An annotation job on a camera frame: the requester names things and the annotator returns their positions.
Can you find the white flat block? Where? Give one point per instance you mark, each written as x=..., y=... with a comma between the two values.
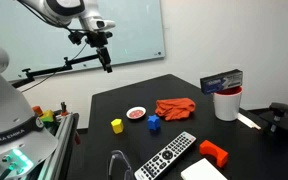
x=202, y=171

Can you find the aluminium frame rail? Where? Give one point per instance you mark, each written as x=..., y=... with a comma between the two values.
x=62, y=140

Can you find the clear safety glasses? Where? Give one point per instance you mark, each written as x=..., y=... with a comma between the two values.
x=117, y=163

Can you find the blue star block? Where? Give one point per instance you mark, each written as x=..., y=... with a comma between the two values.
x=153, y=123

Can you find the grey remote control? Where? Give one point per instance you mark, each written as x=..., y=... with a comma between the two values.
x=165, y=156

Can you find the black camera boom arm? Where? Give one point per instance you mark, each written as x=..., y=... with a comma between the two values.
x=50, y=70

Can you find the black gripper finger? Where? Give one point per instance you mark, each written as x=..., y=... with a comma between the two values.
x=101, y=55
x=108, y=63

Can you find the red black small clamp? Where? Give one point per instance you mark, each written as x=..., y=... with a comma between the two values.
x=64, y=109

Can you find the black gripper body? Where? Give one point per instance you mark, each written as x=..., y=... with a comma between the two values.
x=98, y=38

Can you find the black clamp stand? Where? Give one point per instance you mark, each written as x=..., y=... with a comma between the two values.
x=282, y=120

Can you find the blue grey carton box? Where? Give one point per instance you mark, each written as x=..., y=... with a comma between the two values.
x=220, y=81

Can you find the orange cloth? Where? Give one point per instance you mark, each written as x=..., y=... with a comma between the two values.
x=175, y=108

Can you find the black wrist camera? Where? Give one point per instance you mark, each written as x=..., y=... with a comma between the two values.
x=75, y=37

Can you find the small white plate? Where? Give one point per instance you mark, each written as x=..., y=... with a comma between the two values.
x=136, y=113

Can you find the white cup red inside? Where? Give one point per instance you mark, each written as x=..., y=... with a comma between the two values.
x=227, y=106

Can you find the yellow green toy block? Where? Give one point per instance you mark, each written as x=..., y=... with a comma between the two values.
x=47, y=116

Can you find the orange arch block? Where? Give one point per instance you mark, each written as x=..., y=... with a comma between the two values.
x=214, y=151

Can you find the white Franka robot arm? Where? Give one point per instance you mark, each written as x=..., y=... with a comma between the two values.
x=4, y=100

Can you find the glass whiteboard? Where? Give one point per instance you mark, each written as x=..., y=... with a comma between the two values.
x=134, y=26

